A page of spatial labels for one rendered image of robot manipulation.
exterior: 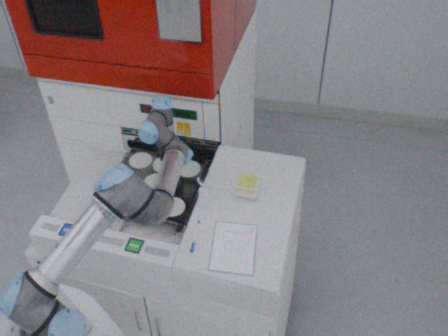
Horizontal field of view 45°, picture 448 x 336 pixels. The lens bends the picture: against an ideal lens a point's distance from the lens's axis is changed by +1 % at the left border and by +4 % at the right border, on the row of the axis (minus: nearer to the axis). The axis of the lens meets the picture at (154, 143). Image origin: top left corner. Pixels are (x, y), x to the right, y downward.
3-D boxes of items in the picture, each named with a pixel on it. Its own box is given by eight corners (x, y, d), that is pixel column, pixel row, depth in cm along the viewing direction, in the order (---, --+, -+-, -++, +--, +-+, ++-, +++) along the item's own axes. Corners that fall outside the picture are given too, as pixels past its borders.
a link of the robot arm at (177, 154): (177, 230, 152) (199, 145, 193) (150, 206, 150) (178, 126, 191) (151, 248, 158) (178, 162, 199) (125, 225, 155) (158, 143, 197)
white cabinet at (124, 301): (119, 253, 298) (93, 148, 244) (292, 296, 267) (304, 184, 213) (67, 360, 254) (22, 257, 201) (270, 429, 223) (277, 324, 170)
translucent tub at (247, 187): (239, 184, 196) (239, 172, 192) (260, 188, 194) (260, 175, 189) (235, 199, 191) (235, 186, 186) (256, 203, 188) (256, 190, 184)
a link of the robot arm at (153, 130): (167, 146, 184) (178, 127, 191) (144, 125, 181) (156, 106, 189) (154, 154, 189) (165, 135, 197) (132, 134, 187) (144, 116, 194)
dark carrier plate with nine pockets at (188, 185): (132, 149, 229) (132, 148, 228) (207, 161, 218) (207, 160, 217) (100, 206, 205) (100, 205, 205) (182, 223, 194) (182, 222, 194)
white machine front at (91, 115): (58, 137, 252) (37, 68, 226) (222, 165, 226) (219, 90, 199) (55, 141, 250) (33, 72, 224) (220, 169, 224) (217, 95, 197)
